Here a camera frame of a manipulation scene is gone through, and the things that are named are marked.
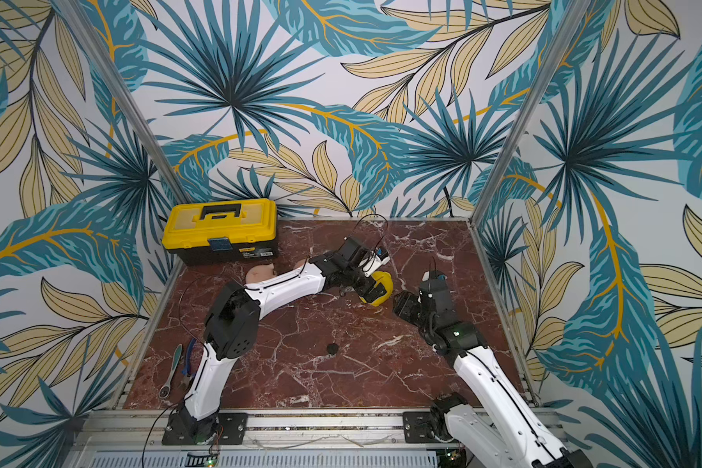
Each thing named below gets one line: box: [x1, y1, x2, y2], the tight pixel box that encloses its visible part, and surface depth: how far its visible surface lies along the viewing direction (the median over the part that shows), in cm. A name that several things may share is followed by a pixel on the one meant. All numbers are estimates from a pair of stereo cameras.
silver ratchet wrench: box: [158, 344, 183, 399], surface depth 81 cm
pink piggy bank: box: [244, 263, 275, 284], surface depth 95 cm
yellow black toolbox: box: [161, 198, 279, 266], surface depth 97 cm
